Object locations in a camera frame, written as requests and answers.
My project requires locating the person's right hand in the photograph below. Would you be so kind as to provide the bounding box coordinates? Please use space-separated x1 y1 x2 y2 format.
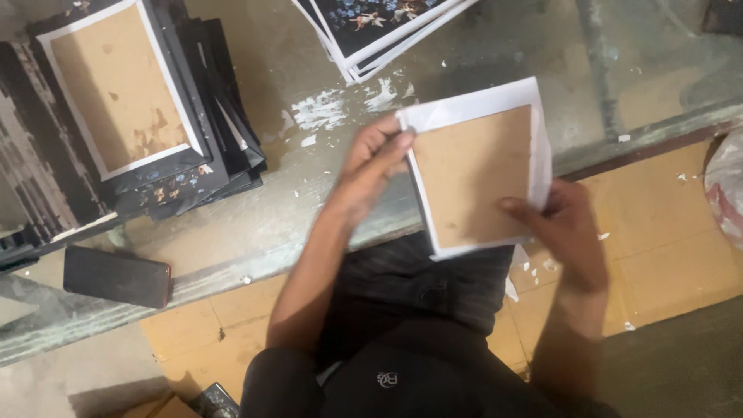
499 177 610 294

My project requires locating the person's left hand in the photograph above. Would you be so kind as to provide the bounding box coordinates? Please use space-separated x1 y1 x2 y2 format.
328 114 416 224

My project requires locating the cardboard panel with white paper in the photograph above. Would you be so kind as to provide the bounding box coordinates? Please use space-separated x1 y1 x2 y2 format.
396 77 553 262

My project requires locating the stack of floral printed sheets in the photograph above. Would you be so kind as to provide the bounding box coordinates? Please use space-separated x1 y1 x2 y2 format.
290 0 479 87

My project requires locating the person's black clothing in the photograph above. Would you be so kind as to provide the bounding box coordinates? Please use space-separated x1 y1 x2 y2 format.
239 231 619 418

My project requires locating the black smartphone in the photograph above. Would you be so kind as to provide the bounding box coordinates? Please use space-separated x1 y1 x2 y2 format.
63 244 173 310

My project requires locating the white plastic bag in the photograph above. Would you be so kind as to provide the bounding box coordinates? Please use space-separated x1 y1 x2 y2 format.
704 130 743 250

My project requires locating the stack of dark flat boards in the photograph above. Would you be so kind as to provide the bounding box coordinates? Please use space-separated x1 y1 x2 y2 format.
0 41 111 274

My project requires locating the dark object at corner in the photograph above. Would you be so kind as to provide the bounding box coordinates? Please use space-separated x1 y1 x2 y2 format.
701 0 743 37

